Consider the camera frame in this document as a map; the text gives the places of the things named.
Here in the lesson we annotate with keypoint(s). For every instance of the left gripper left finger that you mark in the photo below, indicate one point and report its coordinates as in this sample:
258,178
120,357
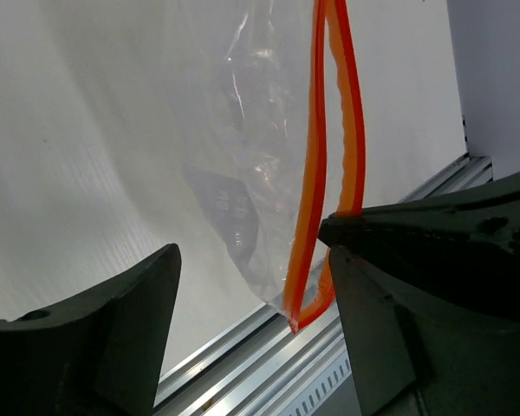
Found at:
99,352

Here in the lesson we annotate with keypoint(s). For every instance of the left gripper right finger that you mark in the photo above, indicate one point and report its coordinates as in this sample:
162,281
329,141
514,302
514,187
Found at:
428,294

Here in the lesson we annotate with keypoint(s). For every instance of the clear zip top bag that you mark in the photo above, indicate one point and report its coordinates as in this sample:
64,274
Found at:
272,116

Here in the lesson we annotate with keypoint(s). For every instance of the white slotted cable duct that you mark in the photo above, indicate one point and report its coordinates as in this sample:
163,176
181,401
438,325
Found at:
311,389

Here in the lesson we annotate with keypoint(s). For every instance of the aluminium mounting rail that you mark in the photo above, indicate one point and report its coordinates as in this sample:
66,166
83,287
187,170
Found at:
252,363

